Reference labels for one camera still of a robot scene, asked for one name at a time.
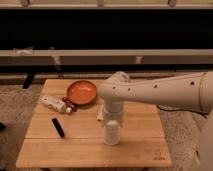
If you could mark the small brown round object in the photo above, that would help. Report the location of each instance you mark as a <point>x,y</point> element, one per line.
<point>69,104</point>

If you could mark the white plastic bottle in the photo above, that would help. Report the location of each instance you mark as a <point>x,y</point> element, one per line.
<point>55,104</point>

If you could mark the orange round plate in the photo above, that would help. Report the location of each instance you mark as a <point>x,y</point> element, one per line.
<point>82,92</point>

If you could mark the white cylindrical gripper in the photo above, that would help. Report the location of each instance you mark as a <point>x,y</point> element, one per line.
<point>113,113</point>

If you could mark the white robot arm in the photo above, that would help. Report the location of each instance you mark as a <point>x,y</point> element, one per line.
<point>191,92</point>

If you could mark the beige rectangular sponge block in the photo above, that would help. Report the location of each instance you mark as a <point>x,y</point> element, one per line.
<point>100,114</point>

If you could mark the black eraser bar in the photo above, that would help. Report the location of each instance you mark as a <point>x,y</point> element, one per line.
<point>58,127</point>

